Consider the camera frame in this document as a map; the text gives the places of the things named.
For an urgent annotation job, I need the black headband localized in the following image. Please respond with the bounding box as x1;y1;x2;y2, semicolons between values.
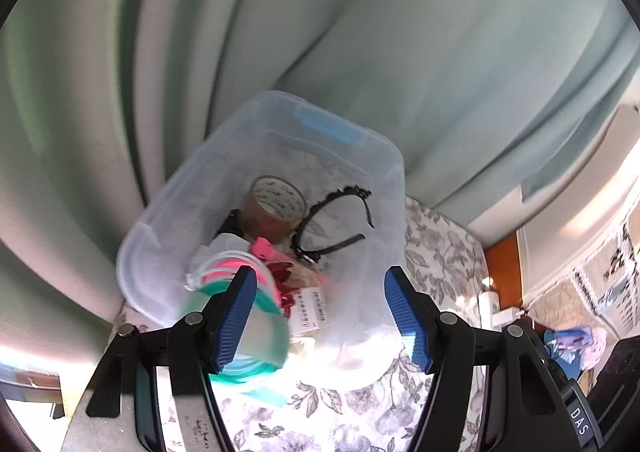
291;185;375;264

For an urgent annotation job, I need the white printed label card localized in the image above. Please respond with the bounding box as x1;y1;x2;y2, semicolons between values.
291;286;329;337

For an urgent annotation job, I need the white power strip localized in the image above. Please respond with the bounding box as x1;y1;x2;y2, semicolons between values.
477;289;526;333

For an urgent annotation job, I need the floral bedsheet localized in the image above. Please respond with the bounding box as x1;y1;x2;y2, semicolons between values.
115;195;501;452

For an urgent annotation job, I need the red hair claw clip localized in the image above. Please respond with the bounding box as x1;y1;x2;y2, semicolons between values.
272;262;298;318

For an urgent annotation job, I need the orange wooden headboard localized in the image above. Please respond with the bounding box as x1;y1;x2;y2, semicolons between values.
484;231;523;310

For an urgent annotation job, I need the pale green curtain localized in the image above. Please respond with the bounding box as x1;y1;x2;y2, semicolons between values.
0;0;640;368

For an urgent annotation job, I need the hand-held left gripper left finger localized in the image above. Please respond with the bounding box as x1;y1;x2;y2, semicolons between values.
60;265;259;452

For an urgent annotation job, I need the pink hair clip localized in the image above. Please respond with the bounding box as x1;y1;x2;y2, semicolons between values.
250;237;291;264

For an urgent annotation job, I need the teal hair bands pack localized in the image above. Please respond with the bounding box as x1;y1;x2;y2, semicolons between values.
182;277;291;390

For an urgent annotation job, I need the brown packing tape roll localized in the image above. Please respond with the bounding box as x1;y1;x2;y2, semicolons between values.
239;175;307;240

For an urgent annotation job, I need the black hair clip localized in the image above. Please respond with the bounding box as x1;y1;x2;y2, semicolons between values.
217;211;243;239

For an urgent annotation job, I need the blue and pink cloth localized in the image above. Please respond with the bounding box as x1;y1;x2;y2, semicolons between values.
542;326;608;378

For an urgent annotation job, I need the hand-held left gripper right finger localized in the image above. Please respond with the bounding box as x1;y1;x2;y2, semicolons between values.
383;265;571;452

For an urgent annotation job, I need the clear plastic storage container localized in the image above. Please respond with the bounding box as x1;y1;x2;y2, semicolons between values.
116;90;406;408

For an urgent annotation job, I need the beige quilted lace cover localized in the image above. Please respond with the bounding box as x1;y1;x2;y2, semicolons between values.
522;217;640;338

